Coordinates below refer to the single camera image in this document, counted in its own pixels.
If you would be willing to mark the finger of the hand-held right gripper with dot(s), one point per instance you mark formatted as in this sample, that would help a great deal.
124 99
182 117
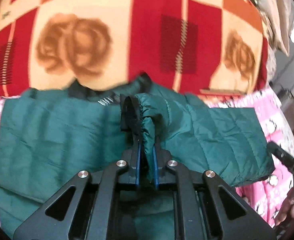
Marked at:
278 151

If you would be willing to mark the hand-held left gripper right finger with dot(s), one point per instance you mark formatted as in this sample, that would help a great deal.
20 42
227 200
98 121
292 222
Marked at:
156 167

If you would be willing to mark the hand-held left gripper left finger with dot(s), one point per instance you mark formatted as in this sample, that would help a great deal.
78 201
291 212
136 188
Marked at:
137 165

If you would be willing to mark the dark green puffer jacket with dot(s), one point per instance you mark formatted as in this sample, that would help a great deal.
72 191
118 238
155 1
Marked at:
61 135

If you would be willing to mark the person's right hand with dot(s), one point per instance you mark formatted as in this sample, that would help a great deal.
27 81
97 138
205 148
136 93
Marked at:
290 205

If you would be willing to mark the pink penguin print blanket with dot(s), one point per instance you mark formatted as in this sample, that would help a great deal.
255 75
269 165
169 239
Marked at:
264 197

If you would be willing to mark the red orange patterned blanket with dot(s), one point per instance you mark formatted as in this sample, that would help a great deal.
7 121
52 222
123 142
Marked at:
149 30

